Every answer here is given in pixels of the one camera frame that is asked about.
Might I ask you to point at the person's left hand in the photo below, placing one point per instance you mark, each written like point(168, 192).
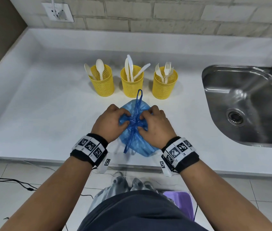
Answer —
point(109, 122)

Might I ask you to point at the person's right hand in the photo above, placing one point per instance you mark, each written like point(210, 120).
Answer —
point(157, 127)

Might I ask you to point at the blue plastic bag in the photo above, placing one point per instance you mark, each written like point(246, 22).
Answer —
point(138, 144)

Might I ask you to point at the yellow mesh cup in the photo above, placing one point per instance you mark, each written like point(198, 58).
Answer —
point(164, 91)
point(132, 90)
point(103, 87)

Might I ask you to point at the white plastic knife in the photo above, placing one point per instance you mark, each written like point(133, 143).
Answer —
point(144, 68)
point(126, 67)
point(130, 62)

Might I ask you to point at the person's right forearm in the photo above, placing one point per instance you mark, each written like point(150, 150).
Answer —
point(222, 197)

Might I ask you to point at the person's left forearm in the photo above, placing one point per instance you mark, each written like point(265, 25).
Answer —
point(49, 197)

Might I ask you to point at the person's dark shorts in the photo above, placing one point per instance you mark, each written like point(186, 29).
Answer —
point(136, 214)

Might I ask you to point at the black left wristband with markers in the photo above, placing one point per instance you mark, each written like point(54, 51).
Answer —
point(89, 149)

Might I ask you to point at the black wristband with markers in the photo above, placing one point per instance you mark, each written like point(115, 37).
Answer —
point(180, 153)
point(89, 149)

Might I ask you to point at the black right wristband with markers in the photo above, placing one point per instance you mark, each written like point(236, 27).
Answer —
point(180, 153)

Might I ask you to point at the grey shoe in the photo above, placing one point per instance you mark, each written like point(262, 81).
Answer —
point(142, 185)
point(120, 185)

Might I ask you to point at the purple plastic stool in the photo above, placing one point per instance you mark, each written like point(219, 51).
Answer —
point(181, 202)

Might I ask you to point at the stainless steel sink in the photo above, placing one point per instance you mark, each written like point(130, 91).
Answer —
point(246, 98)

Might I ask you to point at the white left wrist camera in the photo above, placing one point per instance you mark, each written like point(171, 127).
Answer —
point(104, 164)

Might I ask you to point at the white wall socket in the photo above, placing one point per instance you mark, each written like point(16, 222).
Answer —
point(49, 11)

